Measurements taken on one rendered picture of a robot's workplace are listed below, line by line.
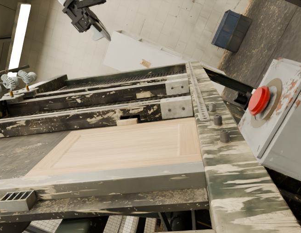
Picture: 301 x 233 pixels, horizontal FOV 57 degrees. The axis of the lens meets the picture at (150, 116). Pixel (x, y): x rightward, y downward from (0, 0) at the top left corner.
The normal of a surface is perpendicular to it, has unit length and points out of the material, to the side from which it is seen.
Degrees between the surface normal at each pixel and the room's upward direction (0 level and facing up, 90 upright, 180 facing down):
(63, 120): 90
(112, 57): 90
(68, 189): 90
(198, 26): 90
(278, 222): 60
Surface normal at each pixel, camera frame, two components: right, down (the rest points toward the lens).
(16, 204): -0.11, 0.27
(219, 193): -0.15, -0.95
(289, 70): -0.93, -0.38
